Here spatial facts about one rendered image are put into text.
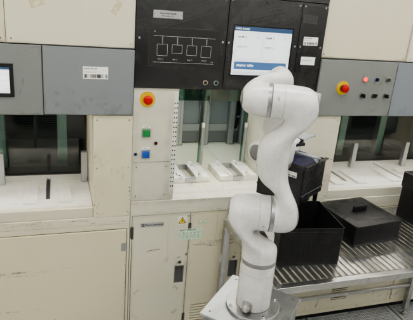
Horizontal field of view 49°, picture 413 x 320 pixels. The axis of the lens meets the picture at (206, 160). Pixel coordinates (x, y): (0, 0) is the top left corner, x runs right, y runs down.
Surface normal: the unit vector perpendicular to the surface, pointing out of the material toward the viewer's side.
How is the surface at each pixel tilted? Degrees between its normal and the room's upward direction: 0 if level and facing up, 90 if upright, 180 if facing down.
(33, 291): 90
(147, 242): 90
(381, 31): 90
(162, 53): 90
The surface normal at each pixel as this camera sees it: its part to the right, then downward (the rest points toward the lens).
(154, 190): 0.30, 0.33
